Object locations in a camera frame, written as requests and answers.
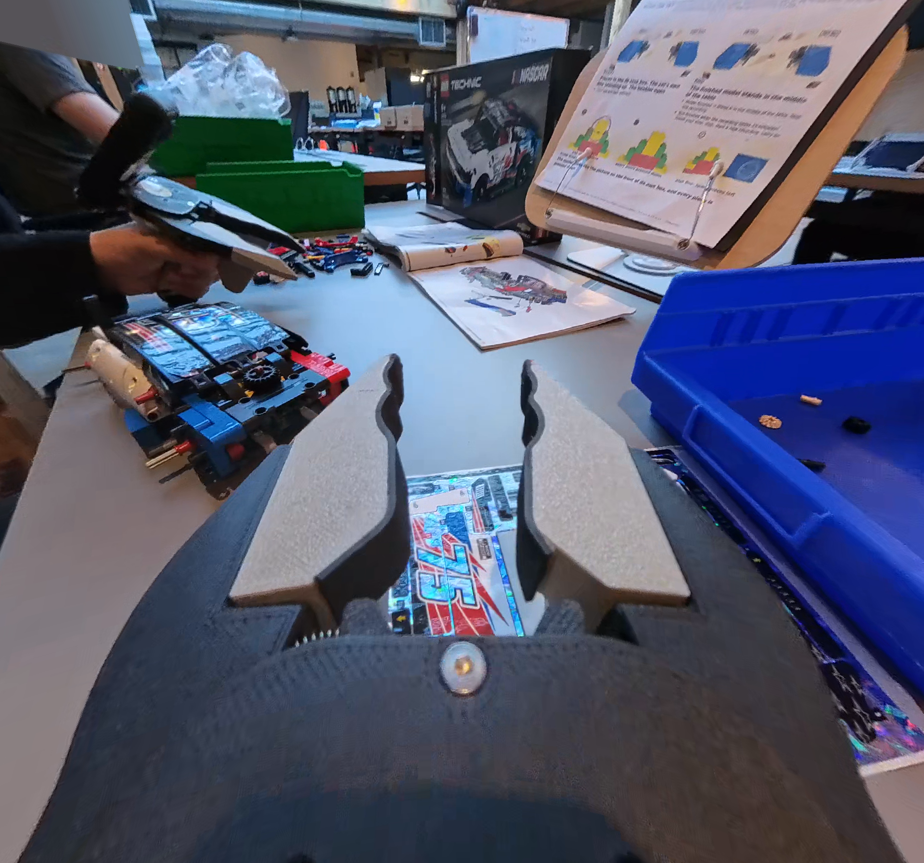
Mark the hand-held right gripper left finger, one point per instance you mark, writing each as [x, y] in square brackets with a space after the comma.
[325, 509]

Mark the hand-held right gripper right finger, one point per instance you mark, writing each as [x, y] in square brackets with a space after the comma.
[599, 516]

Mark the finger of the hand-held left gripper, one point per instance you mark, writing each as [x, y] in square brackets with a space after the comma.
[252, 231]
[260, 267]

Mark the toy brick car model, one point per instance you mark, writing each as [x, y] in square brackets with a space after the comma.
[216, 372]

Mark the person's left hand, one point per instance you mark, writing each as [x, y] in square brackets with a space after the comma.
[144, 264]

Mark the pile of loose toy bricks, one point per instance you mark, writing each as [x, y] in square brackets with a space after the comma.
[332, 256]

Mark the clear plastic bags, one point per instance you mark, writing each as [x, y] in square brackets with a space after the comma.
[224, 80]

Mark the brown-edged white table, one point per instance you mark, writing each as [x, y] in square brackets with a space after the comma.
[375, 166]

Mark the shiny sticker sheet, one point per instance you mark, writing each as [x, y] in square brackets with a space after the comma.
[462, 560]

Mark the car drawing instruction booklet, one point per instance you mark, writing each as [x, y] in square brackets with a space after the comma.
[520, 300]

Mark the blue plastic bin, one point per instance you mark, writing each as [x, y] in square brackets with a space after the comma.
[758, 343]

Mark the dark toy set box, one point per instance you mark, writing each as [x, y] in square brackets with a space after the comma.
[491, 141]

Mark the scattered tiny brick pieces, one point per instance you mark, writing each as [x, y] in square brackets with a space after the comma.
[857, 424]

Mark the whiteboard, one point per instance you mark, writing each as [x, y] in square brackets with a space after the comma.
[520, 33]

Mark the long white table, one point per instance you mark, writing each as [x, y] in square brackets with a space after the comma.
[866, 181]

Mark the white sheet with coloured pictures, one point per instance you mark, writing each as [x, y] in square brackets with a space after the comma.
[722, 105]

